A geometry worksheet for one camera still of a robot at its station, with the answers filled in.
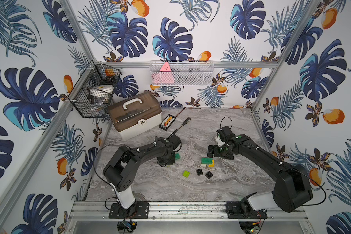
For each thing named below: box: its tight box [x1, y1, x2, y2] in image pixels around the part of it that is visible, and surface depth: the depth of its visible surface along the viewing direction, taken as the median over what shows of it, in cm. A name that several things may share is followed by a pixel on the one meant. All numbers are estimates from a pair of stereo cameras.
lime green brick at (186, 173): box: [182, 170, 191, 178], surface depth 87 cm
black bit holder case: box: [158, 114, 176, 131], surface depth 112 cm
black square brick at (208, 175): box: [204, 171, 214, 180], surface depth 87 cm
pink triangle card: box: [151, 61, 175, 85], surface depth 92 cm
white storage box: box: [108, 90, 163, 141], surface depth 97 cm
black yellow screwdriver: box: [177, 117, 192, 131], surface depth 113 cm
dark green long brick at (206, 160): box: [201, 157, 214, 165], surface depth 89 cm
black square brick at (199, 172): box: [196, 168, 204, 176], surface depth 87 cm
